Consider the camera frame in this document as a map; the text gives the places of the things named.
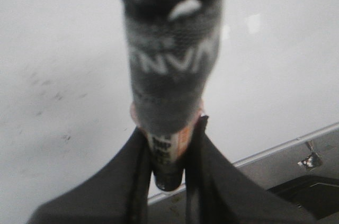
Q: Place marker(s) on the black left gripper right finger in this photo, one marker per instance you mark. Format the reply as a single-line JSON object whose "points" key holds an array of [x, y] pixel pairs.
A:
{"points": [[217, 192]]}

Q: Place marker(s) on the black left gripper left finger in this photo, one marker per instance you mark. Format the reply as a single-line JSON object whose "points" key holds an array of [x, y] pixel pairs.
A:
{"points": [[115, 194]]}

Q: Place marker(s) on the black whiteboard marker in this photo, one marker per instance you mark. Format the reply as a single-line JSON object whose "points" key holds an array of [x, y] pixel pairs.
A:
{"points": [[172, 48]]}

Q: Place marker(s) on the black tray below whiteboard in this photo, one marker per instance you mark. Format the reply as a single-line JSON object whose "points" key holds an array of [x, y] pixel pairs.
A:
{"points": [[316, 194]]}

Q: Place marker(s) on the crumpled silver tape piece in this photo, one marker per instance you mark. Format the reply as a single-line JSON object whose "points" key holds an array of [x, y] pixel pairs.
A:
{"points": [[313, 160]]}

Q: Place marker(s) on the white whiteboard with metal frame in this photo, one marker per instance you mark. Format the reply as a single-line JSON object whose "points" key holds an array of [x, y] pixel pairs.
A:
{"points": [[65, 93]]}

